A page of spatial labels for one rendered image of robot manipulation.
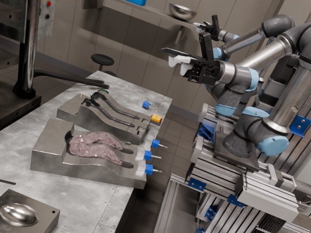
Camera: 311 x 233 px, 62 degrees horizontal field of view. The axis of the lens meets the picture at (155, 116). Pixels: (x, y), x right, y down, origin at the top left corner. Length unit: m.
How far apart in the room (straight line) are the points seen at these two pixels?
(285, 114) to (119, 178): 0.75
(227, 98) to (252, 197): 0.53
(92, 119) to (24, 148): 0.37
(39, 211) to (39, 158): 0.27
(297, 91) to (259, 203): 0.54
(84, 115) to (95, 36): 2.57
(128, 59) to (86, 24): 0.77
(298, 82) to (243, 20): 2.51
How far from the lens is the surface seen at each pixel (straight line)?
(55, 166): 1.20
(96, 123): 1.49
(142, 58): 3.77
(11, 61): 1.65
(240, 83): 0.97
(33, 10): 1.59
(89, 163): 1.17
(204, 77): 0.91
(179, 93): 3.79
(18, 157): 1.30
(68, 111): 1.55
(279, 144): 1.18
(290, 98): 1.13
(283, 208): 1.38
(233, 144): 1.31
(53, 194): 1.15
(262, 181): 1.42
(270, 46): 1.16
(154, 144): 1.51
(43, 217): 1.00
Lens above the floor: 1.65
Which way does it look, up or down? 27 degrees down
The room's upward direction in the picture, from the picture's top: 20 degrees clockwise
